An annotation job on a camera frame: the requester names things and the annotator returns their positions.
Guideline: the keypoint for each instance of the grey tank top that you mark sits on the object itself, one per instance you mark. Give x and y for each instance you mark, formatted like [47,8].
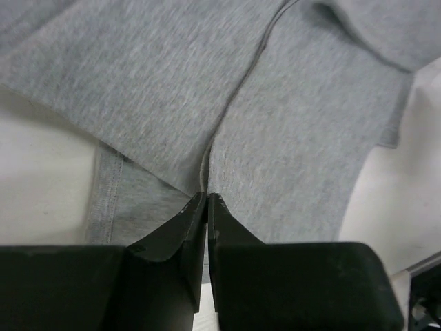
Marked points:
[273,104]

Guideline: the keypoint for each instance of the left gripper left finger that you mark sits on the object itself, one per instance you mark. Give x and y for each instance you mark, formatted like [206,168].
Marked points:
[153,284]

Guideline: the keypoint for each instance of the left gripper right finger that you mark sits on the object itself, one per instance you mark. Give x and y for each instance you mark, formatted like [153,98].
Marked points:
[296,286]

